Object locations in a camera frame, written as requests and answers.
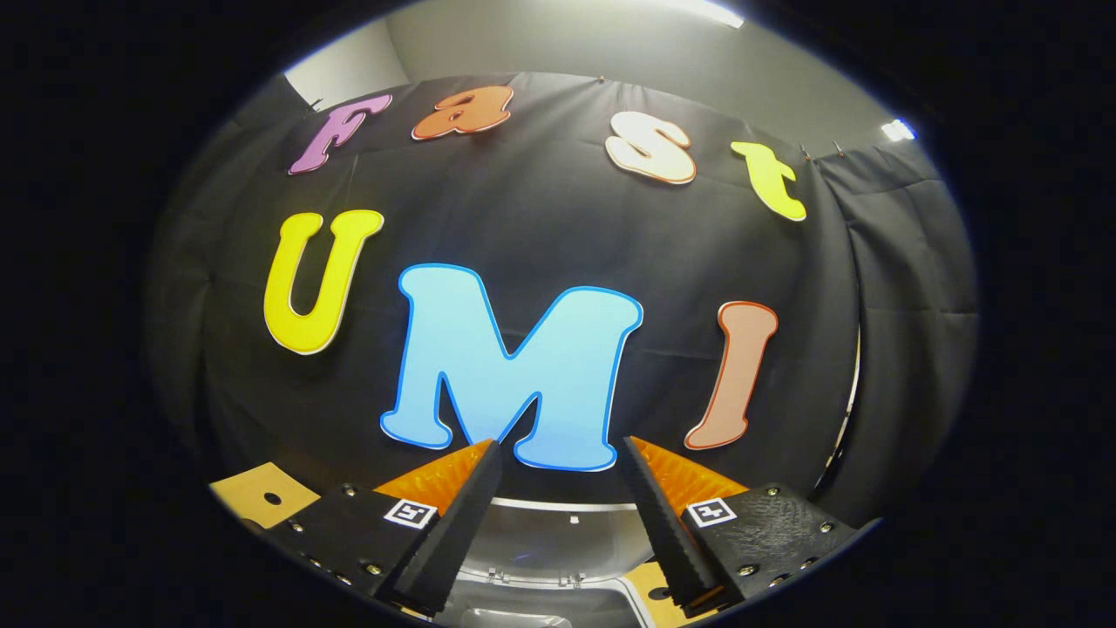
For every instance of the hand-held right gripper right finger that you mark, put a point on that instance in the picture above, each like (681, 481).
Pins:
(667, 532)

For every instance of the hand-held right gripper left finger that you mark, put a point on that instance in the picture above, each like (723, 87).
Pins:
(462, 532)

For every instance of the white desktop garbage bin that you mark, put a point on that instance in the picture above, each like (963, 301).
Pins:
(558, 549)

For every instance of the small ceiling light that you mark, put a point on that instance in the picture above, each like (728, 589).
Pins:
(898, 130)

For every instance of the long ceiling light panel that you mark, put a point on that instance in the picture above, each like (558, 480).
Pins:
(715, 10)

